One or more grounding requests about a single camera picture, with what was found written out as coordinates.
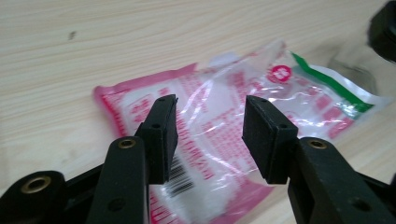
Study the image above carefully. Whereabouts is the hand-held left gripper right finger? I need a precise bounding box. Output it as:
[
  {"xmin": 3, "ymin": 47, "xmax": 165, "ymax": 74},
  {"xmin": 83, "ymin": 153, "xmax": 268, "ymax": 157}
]
[{"xmin": 242, "ymin": 94, "xmax": 396, "ymax": 224}]

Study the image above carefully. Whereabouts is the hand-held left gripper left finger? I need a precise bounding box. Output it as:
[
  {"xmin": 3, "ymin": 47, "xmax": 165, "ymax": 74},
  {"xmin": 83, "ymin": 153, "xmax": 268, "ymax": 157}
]
[{"xmin": 85, "ymin": 93, "xmax": 179, "ymax": 224}]

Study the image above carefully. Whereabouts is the pink printed plastic bag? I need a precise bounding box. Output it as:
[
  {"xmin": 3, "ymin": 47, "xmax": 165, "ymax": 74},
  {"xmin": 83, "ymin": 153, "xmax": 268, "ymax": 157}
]
[{"xmin": 92, "ymin": 39, "xmax": 393, "ymax": 224}]

